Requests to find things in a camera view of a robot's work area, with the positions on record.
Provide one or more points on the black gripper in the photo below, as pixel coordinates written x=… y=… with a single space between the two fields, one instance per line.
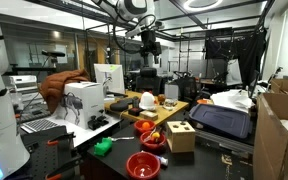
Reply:
x=150 y=43

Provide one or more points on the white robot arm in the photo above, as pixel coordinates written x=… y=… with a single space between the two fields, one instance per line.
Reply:
x=0 y=100

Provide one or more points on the red plastic bowl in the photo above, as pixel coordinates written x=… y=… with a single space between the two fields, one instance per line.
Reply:
x=154 y=146
x=139 y=129
x=143 y=166

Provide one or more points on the black office chair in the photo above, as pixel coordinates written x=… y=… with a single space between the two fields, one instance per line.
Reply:
x=148 y=81
x=184 y=86

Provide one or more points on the brown ball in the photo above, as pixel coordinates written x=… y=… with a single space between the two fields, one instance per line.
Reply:
x=161 y=98

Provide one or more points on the white plush chicken toy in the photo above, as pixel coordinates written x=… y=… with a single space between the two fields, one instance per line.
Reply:
x=148 y=101

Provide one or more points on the dark cylindrical speaker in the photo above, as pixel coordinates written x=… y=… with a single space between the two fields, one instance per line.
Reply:
x=136 y=101

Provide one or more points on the white monitor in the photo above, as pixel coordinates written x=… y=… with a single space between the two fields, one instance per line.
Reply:
x=110 y=78

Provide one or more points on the clear plastic container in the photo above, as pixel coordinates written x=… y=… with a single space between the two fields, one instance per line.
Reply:
x=170 y=104

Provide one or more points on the black box with red label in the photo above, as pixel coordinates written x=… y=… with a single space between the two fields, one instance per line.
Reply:
x=135 y=111

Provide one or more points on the flat tan cardboard box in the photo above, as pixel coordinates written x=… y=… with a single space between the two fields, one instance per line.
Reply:
x=149 y=115

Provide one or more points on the black oval pad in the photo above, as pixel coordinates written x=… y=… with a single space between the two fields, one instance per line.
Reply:
x=119 y=106

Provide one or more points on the wooden desk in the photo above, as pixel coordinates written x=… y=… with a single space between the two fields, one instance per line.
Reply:
x=170 y=115

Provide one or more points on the orange ball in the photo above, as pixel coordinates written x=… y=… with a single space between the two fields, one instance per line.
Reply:
x=146 y=125

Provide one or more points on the yellow toy banana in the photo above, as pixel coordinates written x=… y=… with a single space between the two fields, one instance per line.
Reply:
x=156 y=135

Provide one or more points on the thin silver utensil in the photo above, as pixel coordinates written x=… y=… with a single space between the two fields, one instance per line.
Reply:
x=149 y=136

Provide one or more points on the wooden shape sorter box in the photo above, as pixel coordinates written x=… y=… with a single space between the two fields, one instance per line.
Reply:
x=180 y=136

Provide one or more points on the white box with dog print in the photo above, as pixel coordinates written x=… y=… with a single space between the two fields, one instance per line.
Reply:
x=80 y=105

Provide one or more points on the white paper pile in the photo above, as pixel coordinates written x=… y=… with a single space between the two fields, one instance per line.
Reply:
x=232 y=100

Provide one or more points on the dark blue bin lid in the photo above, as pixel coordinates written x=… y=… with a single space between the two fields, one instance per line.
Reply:
x=220 y=120

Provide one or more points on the brown puffer jacket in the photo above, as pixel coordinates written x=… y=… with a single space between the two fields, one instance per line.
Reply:
x=60 y=86

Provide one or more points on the black curtain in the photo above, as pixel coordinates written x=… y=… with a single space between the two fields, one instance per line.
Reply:
x=247 y=50

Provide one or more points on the white blue toothpaste tube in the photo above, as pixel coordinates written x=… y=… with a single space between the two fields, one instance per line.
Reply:
x=157 y=159

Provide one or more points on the green plastic toy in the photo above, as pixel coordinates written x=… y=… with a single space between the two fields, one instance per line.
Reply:
x=102 y=147

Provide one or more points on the white side table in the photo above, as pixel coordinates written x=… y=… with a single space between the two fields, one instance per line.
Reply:
x=84 y=135

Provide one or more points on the white printer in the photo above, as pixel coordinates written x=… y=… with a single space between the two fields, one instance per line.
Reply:
x=24 y=83

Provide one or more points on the silver keyboard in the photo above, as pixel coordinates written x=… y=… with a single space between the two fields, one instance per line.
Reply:
x=39 y=125

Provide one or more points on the black pegboard clamp stand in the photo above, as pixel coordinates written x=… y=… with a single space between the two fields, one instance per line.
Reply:
x=44 y=153

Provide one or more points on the large brown cardboard box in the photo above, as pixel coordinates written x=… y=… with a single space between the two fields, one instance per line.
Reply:
x=274 y=140

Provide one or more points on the black camera on stand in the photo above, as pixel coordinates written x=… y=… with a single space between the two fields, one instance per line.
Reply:
x=52 y=53

